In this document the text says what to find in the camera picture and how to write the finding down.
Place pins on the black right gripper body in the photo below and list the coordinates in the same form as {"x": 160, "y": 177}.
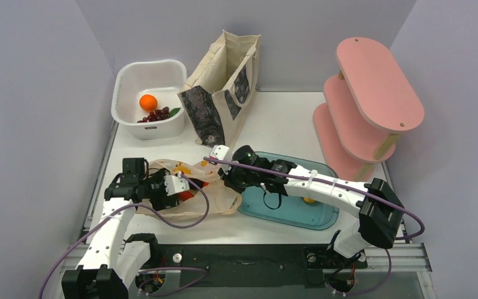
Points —
{"x": 239, "y": 179}

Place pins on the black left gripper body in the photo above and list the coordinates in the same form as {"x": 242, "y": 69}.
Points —
{"x": 157, "y": 190}

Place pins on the orange plastic grocery bag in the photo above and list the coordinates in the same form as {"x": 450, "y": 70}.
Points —
{"x": 222, "y": 200}

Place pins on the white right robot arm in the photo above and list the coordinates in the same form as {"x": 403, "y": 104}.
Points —
{"x": 376, "y": 208}

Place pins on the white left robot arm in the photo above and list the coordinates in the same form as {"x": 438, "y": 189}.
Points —
{"x": 107, "y": 270}

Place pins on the red chili pepper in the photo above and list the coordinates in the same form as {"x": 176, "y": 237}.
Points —
{"x": 186, "y": 195}

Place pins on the teal plastic tray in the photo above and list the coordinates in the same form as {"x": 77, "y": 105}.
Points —
{"x": 291, "y": 210}

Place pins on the yellow bell pepper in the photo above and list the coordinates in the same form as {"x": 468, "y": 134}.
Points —
{"x": 308, "y": 200}

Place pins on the red grape bunch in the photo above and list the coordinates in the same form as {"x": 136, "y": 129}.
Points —
{"x": 160, "y": 114}

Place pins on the canvas tote bag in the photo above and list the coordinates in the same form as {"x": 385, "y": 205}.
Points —
{"x": 218, "y": 95}

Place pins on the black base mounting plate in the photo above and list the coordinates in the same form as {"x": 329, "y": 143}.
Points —
{"x": 251, "y": 265}

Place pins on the orange fruit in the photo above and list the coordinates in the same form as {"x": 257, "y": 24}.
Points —
{"x": 148, "y": 102}

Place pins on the white plastic basket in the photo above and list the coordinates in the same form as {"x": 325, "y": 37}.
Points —
{"x": 162, "y": 79}

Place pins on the pink three-tier shelf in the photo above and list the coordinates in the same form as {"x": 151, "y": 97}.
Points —
{"x": 369, "y": 105}

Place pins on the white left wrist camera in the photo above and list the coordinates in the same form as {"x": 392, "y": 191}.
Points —
{"x": 175, "y": 183}

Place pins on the aluminium frame rail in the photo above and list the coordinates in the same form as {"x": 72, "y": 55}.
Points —
{"x": 402, "y": 272}

